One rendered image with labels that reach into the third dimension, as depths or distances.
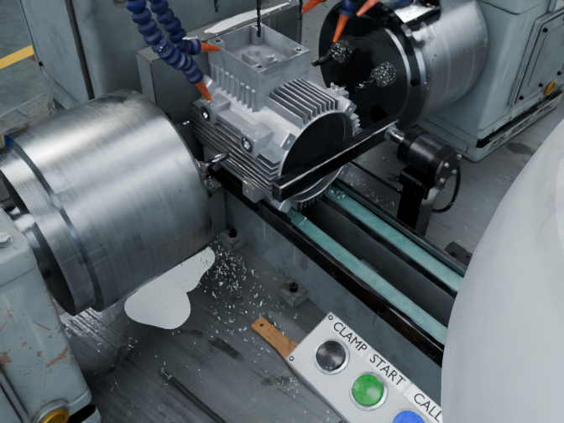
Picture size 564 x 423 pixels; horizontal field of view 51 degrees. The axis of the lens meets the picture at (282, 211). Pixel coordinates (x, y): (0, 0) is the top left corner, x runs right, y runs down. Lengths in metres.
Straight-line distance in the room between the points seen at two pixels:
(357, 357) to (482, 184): 0.72
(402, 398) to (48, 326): 0.38
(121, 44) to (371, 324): 0.58
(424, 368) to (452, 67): 0.50
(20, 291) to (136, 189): 0.17
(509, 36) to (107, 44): 0.69
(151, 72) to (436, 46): 0.45
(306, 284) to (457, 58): 0.45
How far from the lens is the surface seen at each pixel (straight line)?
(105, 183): 0.69
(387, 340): 0.88
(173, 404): 0.89
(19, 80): 3.23
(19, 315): 0.68
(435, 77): 1.02
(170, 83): 0.92
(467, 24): 1.09
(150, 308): 0.99
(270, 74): 0.86
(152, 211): 0.71
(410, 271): 0.93
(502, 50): 1.17
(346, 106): 0.89
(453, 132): 1.30
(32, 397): 0.78
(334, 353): 0.60
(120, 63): 1.01
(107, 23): 0.98
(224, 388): 0.90
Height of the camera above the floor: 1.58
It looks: 44 degrees down
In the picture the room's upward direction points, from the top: 2 degrees clockwise
